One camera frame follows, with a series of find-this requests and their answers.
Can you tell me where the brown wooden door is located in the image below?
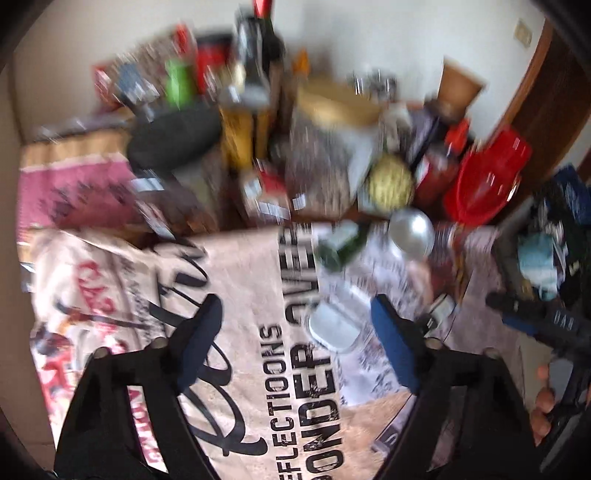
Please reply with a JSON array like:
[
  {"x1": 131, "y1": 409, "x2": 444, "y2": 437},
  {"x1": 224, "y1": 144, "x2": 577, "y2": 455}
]
[{"x1": 487, "y1": 21, "x2": 591, "y2": 197}]

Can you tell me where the yellow packet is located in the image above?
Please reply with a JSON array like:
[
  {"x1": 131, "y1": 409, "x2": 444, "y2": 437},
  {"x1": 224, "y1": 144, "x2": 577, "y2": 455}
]
[{"x1": 218, "y1": 105, "x2": 272, "y2": 171}]

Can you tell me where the printed tablecloth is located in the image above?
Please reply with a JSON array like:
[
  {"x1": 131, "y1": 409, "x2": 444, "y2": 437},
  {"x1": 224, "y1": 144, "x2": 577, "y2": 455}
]
[{"x1": 18, "y1": 124, "x2": 527, "y2": 480}]

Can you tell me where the red box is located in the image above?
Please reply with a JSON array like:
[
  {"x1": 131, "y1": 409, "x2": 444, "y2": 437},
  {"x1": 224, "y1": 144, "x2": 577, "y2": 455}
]
[{"x1": 196, "y1": 42, "x2": 232, "y2": 94}]

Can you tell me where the red can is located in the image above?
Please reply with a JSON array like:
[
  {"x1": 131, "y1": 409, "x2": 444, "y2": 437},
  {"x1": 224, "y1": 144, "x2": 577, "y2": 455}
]
[{"x1": 412, "y1": 147, "x2": 459, "y2": 209}]

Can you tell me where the green plastic bottle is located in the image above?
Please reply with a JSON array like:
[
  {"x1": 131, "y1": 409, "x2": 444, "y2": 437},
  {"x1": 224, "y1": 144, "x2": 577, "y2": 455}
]
[{"x1": 164, "y1": 59, "x2": 198, "y2": 110}]

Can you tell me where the cardboard box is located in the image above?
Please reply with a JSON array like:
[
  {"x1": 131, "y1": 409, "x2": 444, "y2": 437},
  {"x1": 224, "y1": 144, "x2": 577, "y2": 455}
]
[{"x1": 295, "y1": 78, "x2": 385, "y2": 129}]

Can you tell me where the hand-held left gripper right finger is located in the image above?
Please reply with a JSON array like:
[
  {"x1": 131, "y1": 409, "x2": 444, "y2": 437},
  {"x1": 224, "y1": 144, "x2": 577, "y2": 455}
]
[{"x1": 372, "y1": 294, "x2": 541, "y2": 480}]

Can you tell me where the metal bowl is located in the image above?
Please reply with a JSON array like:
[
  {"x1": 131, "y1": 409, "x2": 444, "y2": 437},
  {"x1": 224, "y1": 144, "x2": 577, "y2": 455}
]
[{"x1": 387, "y1": 208, "x2": 435, "y2": 258}]

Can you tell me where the yellow green round bundle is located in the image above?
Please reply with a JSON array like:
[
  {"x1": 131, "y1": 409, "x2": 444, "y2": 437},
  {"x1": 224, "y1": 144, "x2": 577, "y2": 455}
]
[{"x1": 366, "y1": 154, "x2": 415, "y2": 209}]

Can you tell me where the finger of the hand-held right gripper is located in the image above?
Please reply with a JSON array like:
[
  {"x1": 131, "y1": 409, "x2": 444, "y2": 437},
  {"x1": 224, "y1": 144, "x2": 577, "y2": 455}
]
[{"x1": 486, "y1": 292, "x2": 555, "y2": 337}]

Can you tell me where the dark glass bottle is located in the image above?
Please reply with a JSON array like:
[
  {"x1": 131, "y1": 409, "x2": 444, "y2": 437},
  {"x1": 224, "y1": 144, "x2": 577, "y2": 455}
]
[{"x1": 235, "y1": 0, "x2": 286, "y2": 95}]

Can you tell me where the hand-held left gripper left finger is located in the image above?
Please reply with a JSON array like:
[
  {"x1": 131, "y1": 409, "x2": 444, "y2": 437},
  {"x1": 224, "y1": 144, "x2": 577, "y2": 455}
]
[{"x1": 53, "y1": 294, "x2": 223, "y2": 480}]

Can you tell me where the red plastic dustpan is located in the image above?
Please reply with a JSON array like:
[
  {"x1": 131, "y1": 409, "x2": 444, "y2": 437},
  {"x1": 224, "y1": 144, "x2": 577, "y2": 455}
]
[{"x1": 442, "y1": 128, "x2": 533, "y2": 228}]

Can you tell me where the red white packet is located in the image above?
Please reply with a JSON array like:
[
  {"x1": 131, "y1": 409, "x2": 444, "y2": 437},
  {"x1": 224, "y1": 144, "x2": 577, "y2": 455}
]
[{"x1": 239, "y1": 170, "x2": 293, "y2": 219}]

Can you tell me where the dark blue bag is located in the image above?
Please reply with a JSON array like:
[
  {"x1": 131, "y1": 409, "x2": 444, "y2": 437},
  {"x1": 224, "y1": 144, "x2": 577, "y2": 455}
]
[{"x1": 494, "y1": 165, "x2": 591, "y2": 306}]

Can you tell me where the wall switch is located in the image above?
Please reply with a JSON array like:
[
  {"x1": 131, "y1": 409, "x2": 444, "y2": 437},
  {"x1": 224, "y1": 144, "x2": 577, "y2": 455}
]
[{"x1": 514, "y1": 18, "x2": 535, "y2": 48}]

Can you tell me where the person's right hand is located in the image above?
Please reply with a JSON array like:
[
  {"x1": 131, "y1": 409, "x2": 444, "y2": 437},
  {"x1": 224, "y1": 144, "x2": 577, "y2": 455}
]
[{"x1": 530, "y1": 364, "x2": 558, "y2": 446}]

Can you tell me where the black round pouch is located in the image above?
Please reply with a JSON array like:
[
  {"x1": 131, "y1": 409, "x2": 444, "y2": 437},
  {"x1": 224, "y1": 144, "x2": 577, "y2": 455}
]
[{"x1": 126, "y1": 104, "x2": 223, "y2": 172}]

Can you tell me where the brown paper cup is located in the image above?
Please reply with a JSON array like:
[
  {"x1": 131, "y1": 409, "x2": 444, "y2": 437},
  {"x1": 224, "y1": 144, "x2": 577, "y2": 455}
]
[{"x1": 436, "y1": 56, "x2": 486, "y2": 117}]

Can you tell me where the white plastic container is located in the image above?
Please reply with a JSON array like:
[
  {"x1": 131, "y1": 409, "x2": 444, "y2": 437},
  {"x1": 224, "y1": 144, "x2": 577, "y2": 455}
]
[{"x1": 308, "y1": 301, "x2": 362, "y2": 354}]

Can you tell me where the speckled clear jar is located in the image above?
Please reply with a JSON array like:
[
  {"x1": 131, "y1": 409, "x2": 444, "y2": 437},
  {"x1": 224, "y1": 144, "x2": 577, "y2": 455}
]
[{"x1": 283, "y1": 119, "x2": 357, "y2": 219}]

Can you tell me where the green glass bottle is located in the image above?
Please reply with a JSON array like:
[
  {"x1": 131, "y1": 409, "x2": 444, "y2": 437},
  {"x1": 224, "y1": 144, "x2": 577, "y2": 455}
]
[{"x1": 315, "y1": 220, "x2": 371, "y2": 274}]

